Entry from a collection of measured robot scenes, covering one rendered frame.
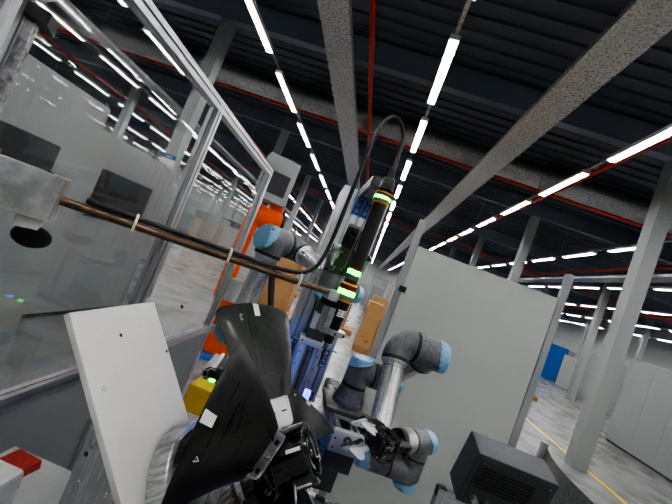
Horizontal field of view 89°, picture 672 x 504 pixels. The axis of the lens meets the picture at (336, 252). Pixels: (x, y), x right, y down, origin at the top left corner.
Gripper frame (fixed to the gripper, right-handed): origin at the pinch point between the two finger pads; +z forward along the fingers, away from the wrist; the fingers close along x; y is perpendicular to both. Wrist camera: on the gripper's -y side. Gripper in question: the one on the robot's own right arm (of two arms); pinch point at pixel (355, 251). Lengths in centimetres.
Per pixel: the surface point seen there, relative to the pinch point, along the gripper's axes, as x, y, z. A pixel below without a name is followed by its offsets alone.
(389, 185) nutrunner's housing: -0.4, -17.4, 9.6
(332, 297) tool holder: 3.1, 12.7, 11.0
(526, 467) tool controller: -77, 43, -10
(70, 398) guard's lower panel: 65, 76, -30
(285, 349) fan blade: 8.4, 29.4, 3.9
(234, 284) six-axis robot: 70, 69, -364
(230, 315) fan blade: 23.5, 25.0, 8.8
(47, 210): 51, 14, 35
